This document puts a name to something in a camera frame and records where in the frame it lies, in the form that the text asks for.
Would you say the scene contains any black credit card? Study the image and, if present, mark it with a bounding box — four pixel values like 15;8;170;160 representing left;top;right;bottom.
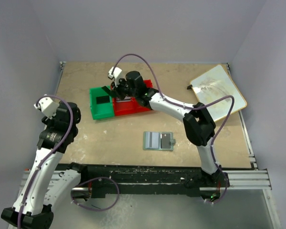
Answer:
102;86;116;98

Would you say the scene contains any green card holder wallet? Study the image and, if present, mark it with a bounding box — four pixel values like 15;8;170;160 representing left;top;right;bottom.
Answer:
143;131;176;151

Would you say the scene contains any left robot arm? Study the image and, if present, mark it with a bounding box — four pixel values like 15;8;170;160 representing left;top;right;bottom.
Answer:
1;97;81;229

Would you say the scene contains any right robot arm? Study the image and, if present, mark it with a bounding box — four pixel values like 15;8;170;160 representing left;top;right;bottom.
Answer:
108;67;222;179

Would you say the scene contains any black card in green bin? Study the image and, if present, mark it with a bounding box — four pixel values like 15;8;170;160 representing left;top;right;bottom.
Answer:
96;95;110;104

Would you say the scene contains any right red plastic bin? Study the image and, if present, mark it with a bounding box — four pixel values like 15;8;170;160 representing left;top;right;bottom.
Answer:
134;79;159;110

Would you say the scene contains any red plastic bin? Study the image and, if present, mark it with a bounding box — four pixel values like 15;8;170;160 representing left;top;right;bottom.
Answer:
112;97;135;116
134;79;159;110

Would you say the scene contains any middle red plastic bin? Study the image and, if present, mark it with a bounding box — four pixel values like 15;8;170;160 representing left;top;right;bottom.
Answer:
112;97;135;116

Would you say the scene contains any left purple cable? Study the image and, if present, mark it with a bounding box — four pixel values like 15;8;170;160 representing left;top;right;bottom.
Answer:
16;94;74;229

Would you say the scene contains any purple cable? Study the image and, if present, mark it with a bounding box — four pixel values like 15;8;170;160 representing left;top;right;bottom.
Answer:
111;53;235;182
16;94;74;229

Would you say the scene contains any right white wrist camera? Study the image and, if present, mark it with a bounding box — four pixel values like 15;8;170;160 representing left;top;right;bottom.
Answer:
108;66;123;80

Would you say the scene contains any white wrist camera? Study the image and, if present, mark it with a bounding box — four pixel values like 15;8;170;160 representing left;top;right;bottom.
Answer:
108;66;123;80
34;94;59;119

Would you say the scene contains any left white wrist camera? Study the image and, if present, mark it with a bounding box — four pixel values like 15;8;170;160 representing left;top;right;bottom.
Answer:
34;94;59;119

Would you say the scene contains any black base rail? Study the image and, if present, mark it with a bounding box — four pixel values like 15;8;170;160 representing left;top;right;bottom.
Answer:
59;163;231;198

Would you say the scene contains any whiteboard with wooden frame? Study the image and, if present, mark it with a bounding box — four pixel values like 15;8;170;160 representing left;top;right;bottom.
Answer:
190;64;247;114

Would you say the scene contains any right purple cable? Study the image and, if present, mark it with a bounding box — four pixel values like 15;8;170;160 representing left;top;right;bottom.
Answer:
111;53;235;182

